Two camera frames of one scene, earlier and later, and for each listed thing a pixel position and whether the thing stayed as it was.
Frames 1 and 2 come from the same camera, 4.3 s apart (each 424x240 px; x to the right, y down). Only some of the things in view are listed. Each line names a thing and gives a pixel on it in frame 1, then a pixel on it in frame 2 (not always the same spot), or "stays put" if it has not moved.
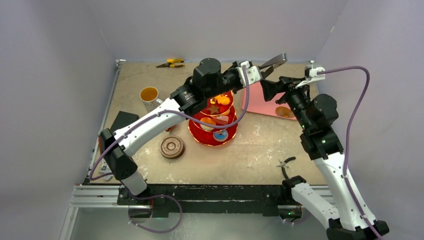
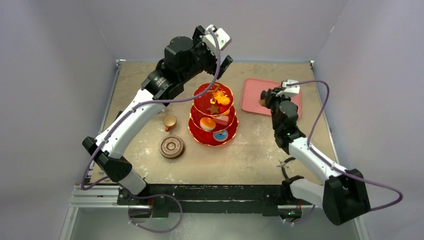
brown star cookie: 213,109 stays put
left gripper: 233,68 -> 199,44
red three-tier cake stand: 219,110 stays put
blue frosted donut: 220,135 stays put
